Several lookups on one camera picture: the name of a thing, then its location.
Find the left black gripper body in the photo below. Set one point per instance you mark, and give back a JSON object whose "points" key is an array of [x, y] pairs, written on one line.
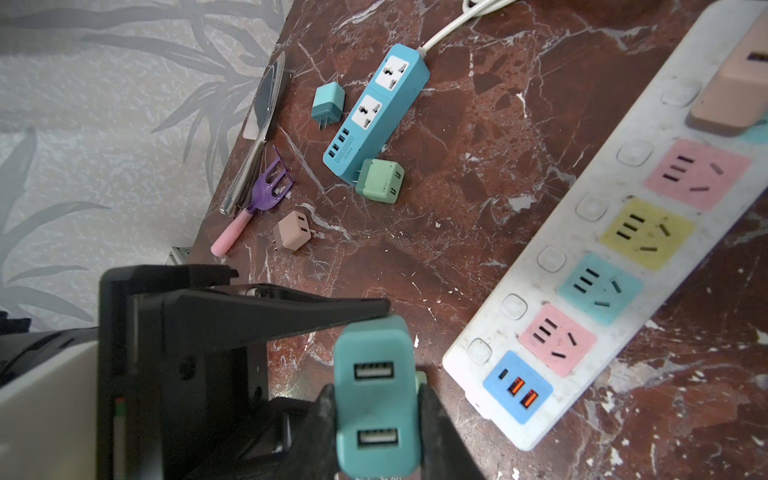
{"points": [[179, 416]]}

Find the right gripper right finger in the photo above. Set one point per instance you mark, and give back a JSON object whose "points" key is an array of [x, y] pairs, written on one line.
{"points": [[444, 454]]}

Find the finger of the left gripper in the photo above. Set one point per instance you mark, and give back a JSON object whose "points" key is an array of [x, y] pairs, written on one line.
{"points": [[198, 321]]}

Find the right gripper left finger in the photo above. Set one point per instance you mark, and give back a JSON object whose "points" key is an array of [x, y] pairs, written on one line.
{"points": [[312, 453]]}

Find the teal cube charger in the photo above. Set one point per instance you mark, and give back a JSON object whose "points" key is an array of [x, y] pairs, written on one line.
{"points": [[328, 103], [376, 398]]}

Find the white multicolour power strip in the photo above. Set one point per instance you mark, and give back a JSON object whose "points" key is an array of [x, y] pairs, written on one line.
{"points": [[652, 203]]}

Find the pink cube charger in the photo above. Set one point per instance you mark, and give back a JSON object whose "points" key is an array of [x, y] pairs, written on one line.
{"points": [[292, 232], [736, 97]]}

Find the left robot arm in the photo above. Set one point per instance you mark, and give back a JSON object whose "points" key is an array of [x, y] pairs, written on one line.
{"points": [[49, 401]]}

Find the purple pink garden rake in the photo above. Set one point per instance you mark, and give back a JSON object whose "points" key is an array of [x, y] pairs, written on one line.
{"points": [[268, 190]]}

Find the green cube charger by strip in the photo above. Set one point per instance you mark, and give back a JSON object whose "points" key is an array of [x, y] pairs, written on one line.
{"points": [[380, 180]]}

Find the grey garden trowel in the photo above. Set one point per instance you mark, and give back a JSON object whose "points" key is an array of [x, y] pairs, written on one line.
{"points": [[257, 125]]}

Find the blue power strip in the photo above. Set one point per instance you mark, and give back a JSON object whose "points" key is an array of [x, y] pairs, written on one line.
{"points": [[395, 85]]}

